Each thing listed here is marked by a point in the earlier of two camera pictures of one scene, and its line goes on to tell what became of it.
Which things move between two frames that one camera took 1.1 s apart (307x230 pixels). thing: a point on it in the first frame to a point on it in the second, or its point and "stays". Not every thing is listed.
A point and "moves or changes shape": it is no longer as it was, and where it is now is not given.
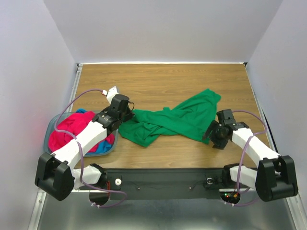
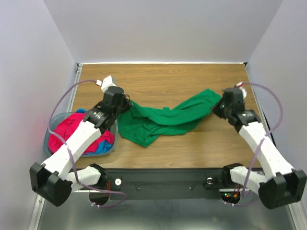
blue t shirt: [103, 146] stays
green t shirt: [190, 120] moves or changes shape
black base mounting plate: [164, 183] stays
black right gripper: [214, 133] to [218, 109]
